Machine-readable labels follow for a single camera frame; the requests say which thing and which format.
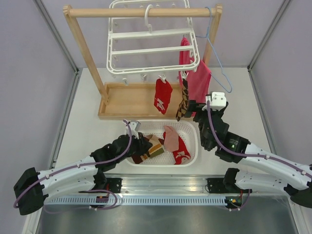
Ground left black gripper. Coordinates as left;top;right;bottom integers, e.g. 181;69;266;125
116;131;153;163

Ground brown yellow diamond sock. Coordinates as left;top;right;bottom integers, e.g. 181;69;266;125
175;79;189;121

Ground beige striped sock maroon toe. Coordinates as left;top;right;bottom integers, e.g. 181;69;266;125
131;135;156;164

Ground red sock white pattern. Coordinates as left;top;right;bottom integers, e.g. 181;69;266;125
154;78;173;115

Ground pink sock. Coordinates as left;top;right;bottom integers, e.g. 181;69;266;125
163;125;179;152

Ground red bear sock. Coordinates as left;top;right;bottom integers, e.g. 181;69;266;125
173;137;191;165

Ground beige striped sock olive toe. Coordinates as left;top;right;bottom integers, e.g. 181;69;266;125
142;143;164;161

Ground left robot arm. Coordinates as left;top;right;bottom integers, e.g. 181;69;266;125
13;134;152;215

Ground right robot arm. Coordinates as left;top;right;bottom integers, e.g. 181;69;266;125
186;100;312;208

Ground white clip drying hanger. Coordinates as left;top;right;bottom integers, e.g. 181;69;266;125
106;0;201;79

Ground white perforated plastic basket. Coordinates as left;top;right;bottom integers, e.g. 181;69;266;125
126;119;198;168

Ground pink towel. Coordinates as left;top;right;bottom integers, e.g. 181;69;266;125
179;37;212;103

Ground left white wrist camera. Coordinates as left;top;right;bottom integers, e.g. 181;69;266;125
123;119;141;139

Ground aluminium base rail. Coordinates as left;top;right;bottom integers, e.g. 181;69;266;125
33;173;300;195

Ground wooden clothes rack frame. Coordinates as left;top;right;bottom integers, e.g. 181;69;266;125
63;5;210;120

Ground light blue wire hanger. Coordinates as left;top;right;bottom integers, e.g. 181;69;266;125
195;4;233;93

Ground white slotted cable duct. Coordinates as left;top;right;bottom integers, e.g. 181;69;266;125
45;195;227;206

